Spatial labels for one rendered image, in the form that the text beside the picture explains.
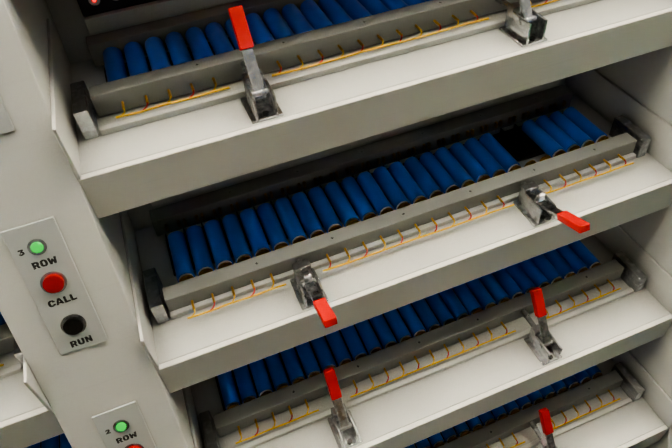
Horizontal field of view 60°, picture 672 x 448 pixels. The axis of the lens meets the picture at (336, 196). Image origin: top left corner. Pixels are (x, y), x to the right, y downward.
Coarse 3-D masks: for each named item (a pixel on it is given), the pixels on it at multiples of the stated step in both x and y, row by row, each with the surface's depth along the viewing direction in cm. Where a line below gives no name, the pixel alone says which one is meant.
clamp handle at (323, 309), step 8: (304, 280) 57; (312, 280) 57; (312, 288) 56; (312, 296) 55; (320, 296) 55; (320, 304) 53; (328, 304) 53; (320, 312) 52; (328, 312) 52; (328, 320) 51; (336, 320) 51
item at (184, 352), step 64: (512, 128) 75; (640, 128) 70; (192, 192) 66; (576, 192) 66; (640, 192) 66; (128, 256) 57; (384, 256) 61; (448, 256) 61; (512, 256) 64; (192, 320) 57; (256, 320) 57; (320, 320) 58; (192, 384) 57
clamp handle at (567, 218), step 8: (544, 192) 62; (536, 200) 63; (544, 200) 63; (544, 208) 62; (552, 208) 61; (560, 216) 59; (568, 216) 59; (576, 216) 58; (568, 224) 58; (576, 224) 57; (584, 224) 57
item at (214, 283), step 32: (544, 160) 67; (576, 160) 67; (608, 160) 69; (448, 192) 64; (480, 192) 64; (512, 192) 66; (352, 224) 62; (384, 224) 61; (416, 224) 63; (256, 256) 60; (288, 256) 59; (320, 256) 61; (192, 288) 57; (224, 288) 58
